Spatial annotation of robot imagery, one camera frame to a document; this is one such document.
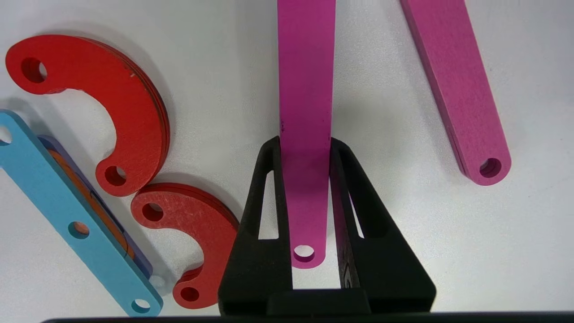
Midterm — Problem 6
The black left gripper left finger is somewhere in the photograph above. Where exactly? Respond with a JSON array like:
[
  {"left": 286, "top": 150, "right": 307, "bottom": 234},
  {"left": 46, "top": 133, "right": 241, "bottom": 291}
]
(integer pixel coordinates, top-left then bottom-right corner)
[{"left": 218, "top": 137, "right": 293, "bottom": 314}]

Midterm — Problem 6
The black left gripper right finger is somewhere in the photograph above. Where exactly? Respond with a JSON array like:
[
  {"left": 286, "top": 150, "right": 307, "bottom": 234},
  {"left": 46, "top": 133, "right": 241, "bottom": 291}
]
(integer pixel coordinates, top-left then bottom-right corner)
[{"left": 330, "top": 138, "right": 436, "bottom": 312}]

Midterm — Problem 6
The pink bar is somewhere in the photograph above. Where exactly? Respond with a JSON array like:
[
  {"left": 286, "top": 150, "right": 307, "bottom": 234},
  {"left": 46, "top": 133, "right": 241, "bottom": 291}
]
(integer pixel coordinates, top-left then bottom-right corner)
[
  {"left": 400, "top": 0, "right": 512, "bottom": 186},
  {"left": 277, "top": 0, "right": 336, "bottom": 269}
]

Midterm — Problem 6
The red curved C piece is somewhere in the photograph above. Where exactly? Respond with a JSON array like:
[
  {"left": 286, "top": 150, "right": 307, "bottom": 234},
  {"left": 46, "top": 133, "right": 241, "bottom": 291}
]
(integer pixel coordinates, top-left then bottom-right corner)
[
  {"left": 5, "top": 35, "right": 170, "bottom": 197},
  {"left": 130, "top": 183, "right": 239, "bottom": 310}
]

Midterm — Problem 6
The orange piece under blue bar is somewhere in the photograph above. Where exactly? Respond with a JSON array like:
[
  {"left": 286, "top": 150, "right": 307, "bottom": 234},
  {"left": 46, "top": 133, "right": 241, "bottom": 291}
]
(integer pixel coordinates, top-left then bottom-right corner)
[{"left": 38, "top": 135, "right": 153, "bottom": 279}]

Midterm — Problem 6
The orange flat bar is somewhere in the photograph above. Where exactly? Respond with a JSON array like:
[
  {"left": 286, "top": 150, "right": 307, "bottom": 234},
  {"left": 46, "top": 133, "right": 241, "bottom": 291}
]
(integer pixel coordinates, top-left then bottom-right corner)
[{"left": 47, "top": 149, "right": 135, "bottom": 260}]

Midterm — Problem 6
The cyan flat bar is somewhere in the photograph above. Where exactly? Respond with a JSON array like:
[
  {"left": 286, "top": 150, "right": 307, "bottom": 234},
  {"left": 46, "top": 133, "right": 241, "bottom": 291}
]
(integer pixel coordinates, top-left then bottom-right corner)
[{"left": 0, "top": 109, "right": 164, "bottom": 317}]

